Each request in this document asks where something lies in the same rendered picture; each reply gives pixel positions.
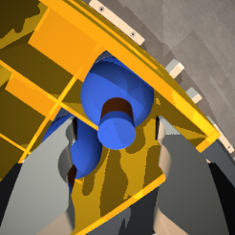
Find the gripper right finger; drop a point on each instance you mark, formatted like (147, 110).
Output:
(196, 198)

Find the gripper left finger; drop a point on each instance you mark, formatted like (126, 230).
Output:
(34, 199)

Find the grey plastic crate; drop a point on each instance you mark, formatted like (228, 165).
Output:
(138, 218)

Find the blue bottle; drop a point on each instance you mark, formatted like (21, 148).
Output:
(112, 97)
(86, 151)

